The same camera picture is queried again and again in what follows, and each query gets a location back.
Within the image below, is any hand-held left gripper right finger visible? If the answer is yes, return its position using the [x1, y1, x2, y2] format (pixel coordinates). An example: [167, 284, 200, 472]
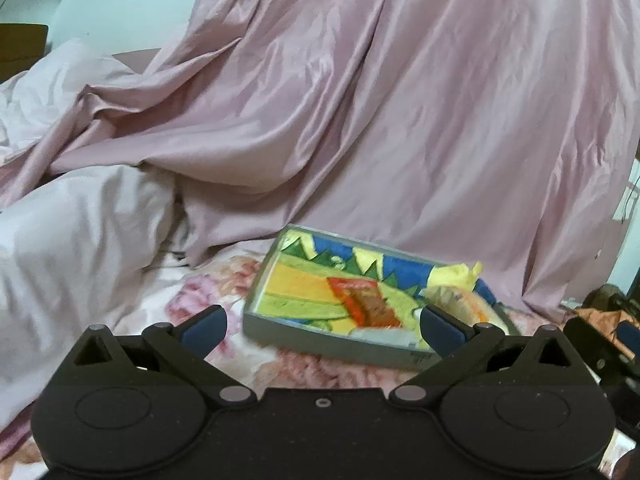
[389, 305, 581, 407]

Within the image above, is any pale yellow snack packet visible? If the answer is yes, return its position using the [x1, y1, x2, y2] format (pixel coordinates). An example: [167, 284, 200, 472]
[424, 260, 507, 333]

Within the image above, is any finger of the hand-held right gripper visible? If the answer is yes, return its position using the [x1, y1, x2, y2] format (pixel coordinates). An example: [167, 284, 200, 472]
[615, 321, 640, 357]
[564, 316, 608, 387]

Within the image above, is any floral bed cover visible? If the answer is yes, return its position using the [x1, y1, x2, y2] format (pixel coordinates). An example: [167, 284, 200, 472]
[0, 247, 576, 480]

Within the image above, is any white quilt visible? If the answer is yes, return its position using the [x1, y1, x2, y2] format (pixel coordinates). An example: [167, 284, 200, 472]
[0, 37, 201, 433]

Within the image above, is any grey tray box colourful lining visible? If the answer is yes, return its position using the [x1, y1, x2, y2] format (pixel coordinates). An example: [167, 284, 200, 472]
[242, 224, 521, 372]

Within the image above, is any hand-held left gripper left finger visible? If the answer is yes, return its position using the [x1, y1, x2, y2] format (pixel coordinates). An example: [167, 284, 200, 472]
[72, 305, 258, 408]

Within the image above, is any cardboard box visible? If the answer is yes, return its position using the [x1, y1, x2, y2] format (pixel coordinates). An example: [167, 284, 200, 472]
[0, 24, 49, 82]

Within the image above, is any dark lump behind orange cloth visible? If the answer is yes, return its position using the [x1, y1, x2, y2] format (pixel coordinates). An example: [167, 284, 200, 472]
[582, 284, 638, 312]

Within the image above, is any orange cloth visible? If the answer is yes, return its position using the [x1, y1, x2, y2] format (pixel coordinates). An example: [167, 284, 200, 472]
[574, 309, 623, 347]

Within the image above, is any pink satin sheet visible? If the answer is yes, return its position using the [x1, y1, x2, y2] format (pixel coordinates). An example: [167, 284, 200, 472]
[0, 0, 640, 321]

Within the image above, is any orange snack packet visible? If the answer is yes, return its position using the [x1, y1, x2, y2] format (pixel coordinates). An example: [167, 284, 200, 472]
[327, 276, 402, 330]

